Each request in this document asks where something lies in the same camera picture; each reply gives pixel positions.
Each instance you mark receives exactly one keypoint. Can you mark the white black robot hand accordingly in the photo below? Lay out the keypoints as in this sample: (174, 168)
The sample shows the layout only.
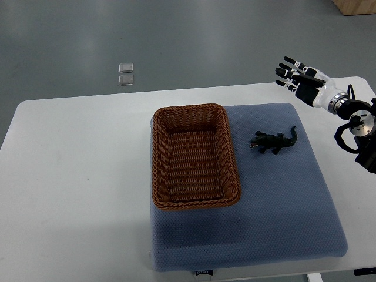
(308, 84)

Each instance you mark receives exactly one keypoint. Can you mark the dark toy crocodile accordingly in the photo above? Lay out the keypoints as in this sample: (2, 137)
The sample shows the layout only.
(273, 142)

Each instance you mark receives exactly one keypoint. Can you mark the brown wicker basket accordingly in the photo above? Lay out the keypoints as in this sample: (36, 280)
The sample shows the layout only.
(193, 159)

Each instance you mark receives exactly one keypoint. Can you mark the wooden box corner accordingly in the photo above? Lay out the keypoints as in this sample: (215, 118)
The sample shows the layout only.
(355, 7)

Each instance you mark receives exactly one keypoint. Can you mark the blue foam mat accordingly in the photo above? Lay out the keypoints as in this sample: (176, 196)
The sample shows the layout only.
(285, 212)

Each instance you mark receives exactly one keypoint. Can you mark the lower metal floor plate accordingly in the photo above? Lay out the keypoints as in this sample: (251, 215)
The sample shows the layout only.
(125, 80)

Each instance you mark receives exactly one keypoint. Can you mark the metal floor plate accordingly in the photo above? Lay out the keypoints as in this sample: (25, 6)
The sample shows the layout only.
(125, 67)
(125, 80)

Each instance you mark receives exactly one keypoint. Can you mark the upper metal floor plate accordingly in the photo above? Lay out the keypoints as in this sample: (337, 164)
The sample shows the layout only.
(125, 67)

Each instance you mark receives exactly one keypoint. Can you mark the black table control panel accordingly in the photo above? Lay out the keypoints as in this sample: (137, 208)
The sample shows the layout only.
(365, 271)

